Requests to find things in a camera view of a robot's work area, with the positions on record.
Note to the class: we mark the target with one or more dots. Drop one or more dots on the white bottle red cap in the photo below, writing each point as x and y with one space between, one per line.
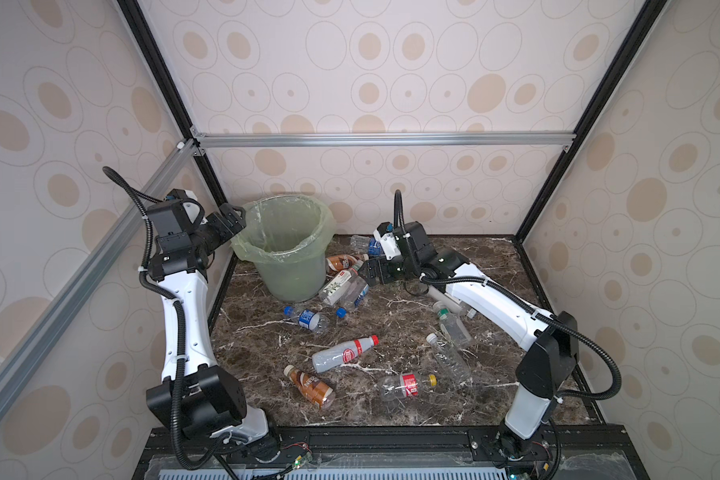
342 353

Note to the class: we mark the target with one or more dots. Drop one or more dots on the green mesh bin with liner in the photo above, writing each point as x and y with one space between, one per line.
286 238

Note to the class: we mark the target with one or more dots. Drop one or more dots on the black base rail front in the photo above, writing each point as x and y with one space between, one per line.
406 452

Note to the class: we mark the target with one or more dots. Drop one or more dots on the clear cola bottle yellow cap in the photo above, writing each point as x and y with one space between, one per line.
406 385

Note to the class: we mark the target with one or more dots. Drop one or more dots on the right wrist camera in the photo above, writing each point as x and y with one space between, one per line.
385 238

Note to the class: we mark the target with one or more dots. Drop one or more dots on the brown Nescafe bottle front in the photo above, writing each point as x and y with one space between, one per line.
312 388

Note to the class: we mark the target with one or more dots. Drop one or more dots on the brown Nescafe bottle near bin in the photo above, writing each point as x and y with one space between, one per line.
338 263

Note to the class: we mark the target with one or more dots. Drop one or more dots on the small blue label water bottle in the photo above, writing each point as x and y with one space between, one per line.
308 319

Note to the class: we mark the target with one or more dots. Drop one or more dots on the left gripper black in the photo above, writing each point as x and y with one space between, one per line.
227 228

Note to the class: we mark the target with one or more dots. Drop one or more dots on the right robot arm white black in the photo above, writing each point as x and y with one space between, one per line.
551 349

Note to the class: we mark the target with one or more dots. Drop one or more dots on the square matcha label bottle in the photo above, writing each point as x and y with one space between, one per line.
453 305

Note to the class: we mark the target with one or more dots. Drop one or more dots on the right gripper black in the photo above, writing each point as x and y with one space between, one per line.
380 263

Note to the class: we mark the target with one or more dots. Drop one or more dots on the diagonal aluminium rail left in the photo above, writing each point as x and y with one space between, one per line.
28 354

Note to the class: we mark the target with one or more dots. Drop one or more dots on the clear bottle green cap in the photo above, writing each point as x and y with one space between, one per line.
453 328

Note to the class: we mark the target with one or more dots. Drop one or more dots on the white floral label bottle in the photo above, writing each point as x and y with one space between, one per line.
337 287

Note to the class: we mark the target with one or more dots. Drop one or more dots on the clear bottle blue cap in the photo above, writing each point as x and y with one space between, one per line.
352 297

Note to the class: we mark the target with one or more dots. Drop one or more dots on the clear ribbed bottle white cap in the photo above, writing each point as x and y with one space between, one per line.
449 359

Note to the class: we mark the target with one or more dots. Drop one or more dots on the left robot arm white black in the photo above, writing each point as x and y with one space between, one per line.
195 398

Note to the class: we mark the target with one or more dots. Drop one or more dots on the Pocari Sweat clear bottle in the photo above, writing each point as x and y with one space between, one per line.
366 247

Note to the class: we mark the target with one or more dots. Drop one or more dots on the horizontal aluminium rail back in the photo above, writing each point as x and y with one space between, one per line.
386 139

